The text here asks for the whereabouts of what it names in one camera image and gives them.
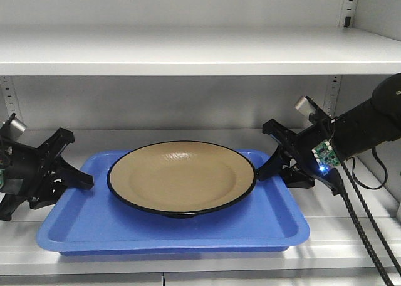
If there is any green circuit board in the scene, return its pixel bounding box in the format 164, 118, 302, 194
311, 140, 340, 175

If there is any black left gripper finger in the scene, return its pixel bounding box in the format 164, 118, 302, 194
39, 128, 75, 160
59, 157, 94, 190

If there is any grey upper cabinet shelf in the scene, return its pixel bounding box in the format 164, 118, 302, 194
1, 26, 400, 76

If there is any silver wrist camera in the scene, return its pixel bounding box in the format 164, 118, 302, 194
1, 113, 27, 142
294, 96, 320, 117

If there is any beige plate with black rim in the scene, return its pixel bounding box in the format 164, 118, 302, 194
107, 141, 256, 217

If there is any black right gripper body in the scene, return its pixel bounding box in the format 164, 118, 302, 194
263, 119, 341, 194

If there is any black braided cable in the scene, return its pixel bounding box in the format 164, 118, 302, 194
331, 166, 398, 286

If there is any blue plastic tray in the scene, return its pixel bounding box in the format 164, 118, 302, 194
36, 150, 310, 255

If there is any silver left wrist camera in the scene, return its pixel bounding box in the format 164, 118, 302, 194
1, 113, 27, 142

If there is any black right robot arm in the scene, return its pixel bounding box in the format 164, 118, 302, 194
256, 74, 400, 195

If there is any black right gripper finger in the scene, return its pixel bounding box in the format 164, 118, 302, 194
256, 146, 283, 181

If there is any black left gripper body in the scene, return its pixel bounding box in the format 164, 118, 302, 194
1, 138, 66, 221

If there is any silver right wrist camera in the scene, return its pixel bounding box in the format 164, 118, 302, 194
294, 96, 320, 117

